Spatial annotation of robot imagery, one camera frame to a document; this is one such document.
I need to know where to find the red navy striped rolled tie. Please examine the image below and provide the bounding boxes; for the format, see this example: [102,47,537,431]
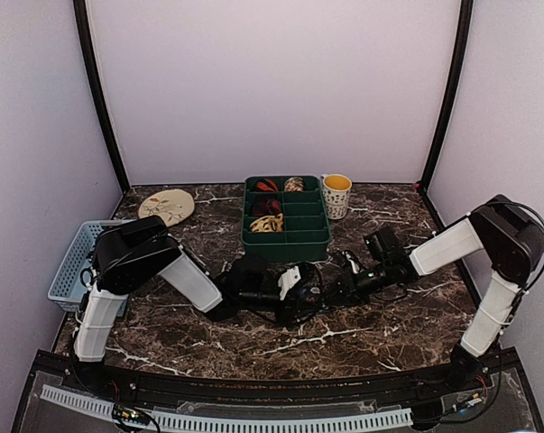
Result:
[254,178,280,193]

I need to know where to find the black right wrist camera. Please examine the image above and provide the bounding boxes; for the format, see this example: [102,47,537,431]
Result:
[364,226,406,266]

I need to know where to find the right black frame post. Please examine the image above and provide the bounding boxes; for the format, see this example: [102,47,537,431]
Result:
[418,0,474,196]

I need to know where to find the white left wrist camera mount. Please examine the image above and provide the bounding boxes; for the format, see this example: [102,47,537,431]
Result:
[278,266,301,301]

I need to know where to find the black frame post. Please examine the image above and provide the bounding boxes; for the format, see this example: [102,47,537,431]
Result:
[418,0,474,196]
[73,0,131,194]

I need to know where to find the white mug yellow inside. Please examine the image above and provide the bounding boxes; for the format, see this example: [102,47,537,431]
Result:
[320,174,353,220]

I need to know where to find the left black frame post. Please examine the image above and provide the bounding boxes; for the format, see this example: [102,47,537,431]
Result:
[73,0,131,194]

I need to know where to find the green compartment organizer tray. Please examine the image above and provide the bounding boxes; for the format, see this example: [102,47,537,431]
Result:
[241,175,331,263]

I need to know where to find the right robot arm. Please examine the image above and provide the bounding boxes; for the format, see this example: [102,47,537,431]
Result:
[325,195,544,392]

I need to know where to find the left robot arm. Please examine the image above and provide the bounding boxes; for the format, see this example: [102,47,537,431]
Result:
[69,216,323,393]

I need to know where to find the white slotted cable duct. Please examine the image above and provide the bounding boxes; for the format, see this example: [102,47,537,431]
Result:
[40,385,413,433]

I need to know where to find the dark floral necktie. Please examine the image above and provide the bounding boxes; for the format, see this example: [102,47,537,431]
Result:
[295,283,324,312]

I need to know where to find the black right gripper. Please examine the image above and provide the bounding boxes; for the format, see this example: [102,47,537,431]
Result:
[321,260,392,306]

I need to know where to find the maroon navy striped rolled tie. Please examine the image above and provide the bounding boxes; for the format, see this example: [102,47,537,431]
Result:
[250,198,282,217]

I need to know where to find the black front rail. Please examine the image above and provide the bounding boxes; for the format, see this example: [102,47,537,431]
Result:
[25,349,527,409]

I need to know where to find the round bird-pattern plate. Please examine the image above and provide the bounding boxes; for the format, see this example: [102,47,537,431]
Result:
[138,189,195,227]

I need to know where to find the yellow patterned rolled tie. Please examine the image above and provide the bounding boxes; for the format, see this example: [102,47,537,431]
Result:
[249,214,284,233]

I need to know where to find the light blue plastic basket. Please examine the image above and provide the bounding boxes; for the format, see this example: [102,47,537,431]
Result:
[47,219,129,313]

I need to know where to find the floral cream rolled tie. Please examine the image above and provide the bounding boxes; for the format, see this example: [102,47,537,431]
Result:
[283,177,306,192]

